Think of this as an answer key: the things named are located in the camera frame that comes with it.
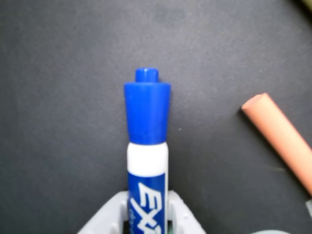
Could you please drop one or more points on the blue dry erase marker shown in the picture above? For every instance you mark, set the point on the blue dry erase marker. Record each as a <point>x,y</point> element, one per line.
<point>147,109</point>

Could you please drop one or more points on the orange chalk stick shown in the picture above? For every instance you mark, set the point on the orange chalk stick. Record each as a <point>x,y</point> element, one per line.
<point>280,134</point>

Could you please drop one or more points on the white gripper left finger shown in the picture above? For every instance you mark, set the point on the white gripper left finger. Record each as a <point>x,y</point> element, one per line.
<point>107,214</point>

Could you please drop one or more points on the dark grey WOWROBO mat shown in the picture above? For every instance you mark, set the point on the dark grey WOWROBO mat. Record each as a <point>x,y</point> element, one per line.
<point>73,97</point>

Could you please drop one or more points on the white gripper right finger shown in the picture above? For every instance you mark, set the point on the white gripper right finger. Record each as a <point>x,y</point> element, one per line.
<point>182,219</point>

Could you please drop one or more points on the yellow chalk stick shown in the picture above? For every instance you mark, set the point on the yellow chalk stick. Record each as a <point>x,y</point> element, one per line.
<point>304,5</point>

